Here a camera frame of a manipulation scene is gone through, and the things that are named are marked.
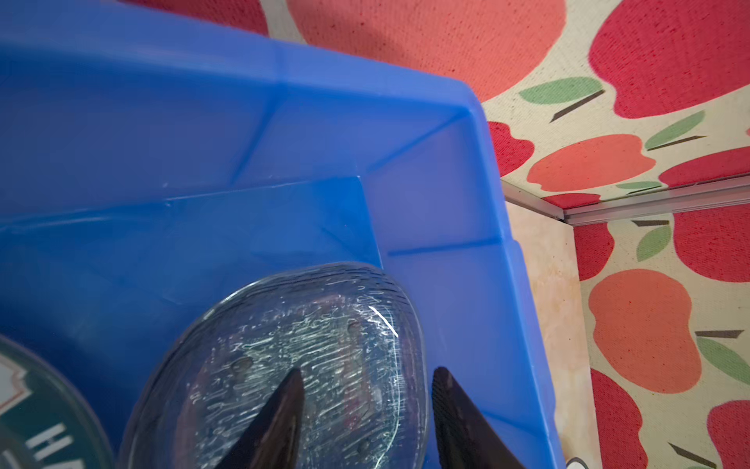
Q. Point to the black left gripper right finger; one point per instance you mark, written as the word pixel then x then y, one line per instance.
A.
pixel 465 440

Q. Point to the medium green rimmed plate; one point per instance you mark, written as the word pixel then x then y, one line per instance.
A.
pixel 45 423

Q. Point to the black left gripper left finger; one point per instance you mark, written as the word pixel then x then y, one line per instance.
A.
pixel 272 439

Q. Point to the aluminium frame post right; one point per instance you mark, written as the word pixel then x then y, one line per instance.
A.
pixel 701 196

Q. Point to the blue plastic bin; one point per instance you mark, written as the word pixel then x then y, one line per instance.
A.
pixel 152 164

